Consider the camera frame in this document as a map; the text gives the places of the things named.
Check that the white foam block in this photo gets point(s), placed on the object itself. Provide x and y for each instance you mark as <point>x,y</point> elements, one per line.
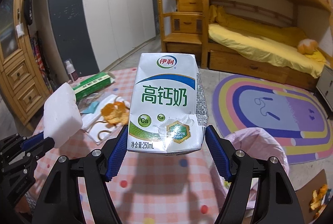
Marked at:
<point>61,116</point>

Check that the wooden bunk bed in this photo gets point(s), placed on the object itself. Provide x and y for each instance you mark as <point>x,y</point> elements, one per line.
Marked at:
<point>284,21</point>

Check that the green medicine box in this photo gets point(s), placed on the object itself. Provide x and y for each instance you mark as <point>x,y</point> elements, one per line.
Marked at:
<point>93,84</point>

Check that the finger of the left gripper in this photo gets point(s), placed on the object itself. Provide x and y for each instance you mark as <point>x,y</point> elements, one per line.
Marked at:
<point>30,142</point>

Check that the orange peel pile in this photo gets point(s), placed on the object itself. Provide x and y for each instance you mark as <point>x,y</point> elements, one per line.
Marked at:
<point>318,197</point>

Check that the white wardrobe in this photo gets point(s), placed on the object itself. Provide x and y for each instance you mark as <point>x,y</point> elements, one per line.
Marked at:
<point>93,34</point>

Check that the white milk carton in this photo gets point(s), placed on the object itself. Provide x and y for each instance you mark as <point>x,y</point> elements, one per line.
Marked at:
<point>168,110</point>

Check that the rainbow oval rug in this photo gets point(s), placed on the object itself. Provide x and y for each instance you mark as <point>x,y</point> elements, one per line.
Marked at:
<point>293,116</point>

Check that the grey nightstand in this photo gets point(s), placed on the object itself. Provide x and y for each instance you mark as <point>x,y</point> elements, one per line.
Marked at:
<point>325,85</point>

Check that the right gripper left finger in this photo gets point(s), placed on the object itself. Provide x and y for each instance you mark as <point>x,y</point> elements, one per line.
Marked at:
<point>116,151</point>

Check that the wooden stair drawers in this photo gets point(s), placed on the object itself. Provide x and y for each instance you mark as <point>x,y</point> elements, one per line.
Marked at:
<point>181,26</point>

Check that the orange plush toy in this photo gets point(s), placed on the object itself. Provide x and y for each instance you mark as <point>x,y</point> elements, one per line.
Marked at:
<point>307,46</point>

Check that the pink lined trash bin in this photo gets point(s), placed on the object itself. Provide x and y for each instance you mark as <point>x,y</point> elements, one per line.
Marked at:
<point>258,144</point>

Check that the white patterned wrapper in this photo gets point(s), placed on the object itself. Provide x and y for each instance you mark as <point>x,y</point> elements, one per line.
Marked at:
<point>93,123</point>

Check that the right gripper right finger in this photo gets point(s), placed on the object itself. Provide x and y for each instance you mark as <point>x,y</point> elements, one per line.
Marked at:
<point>221,151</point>

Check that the white spray bottle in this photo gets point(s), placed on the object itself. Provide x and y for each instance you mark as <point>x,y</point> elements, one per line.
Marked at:
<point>71,70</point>

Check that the yellow bed sheet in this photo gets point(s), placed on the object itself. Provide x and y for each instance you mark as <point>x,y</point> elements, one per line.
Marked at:
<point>261,49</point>

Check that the wooden cabinet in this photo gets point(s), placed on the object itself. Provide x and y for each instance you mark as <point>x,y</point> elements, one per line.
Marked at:
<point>22,83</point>

